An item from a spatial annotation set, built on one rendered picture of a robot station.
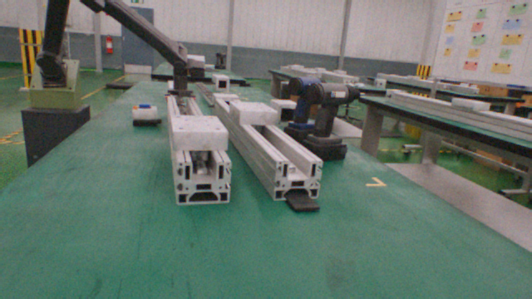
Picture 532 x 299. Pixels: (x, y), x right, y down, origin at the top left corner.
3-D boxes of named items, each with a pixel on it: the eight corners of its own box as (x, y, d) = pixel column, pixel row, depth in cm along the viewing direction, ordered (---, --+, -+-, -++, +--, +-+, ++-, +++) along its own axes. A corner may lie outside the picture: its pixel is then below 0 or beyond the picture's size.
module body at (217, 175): (167, 118, 136) (167, 96, 134) (192, 118, 139) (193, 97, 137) (176, 204, 63) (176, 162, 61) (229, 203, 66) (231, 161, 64)
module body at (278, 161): (214, 119, 142) (215, 98, 139) (238, 120, 145) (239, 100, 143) (273, 200, 69) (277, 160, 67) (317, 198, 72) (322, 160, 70)
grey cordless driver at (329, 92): (296, 155, 101) (304, 80, 95) (345, 150, 111) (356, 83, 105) (312, 164, 95) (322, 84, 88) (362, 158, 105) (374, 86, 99)
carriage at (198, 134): (169, 142, 83) (170, 115, 81) (215, 142, 86) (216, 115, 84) (172, 164, 68) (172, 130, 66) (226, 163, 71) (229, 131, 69)
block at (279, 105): (263, 121, 146) (265, 99, 143) (288, 121, 150) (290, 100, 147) (270, 126, 137) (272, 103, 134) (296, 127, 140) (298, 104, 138)
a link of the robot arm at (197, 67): (174, 44, 131) (174, 61, 127) (205, 46, 133) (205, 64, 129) (176, 64, 141) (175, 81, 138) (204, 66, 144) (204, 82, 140)
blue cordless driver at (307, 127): (278, 140, 117) (285, 75, 110) (317, 135, 129) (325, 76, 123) (294, 146, 111) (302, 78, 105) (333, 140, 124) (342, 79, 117)
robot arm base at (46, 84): (43, 63, 136) (41, 88, 132) (36, 50, 129) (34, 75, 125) (67, 63, 139) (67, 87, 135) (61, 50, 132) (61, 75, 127)
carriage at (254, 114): (228, 121, 111) (229, 100, 109) (260, 122, 114) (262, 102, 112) (238, 134, 96) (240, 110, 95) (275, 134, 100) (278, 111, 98)
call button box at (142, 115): (134, 121, 125) (134, 105, 123) (161, 122, 128) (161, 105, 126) (132, 126, 118) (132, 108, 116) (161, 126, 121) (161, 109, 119)
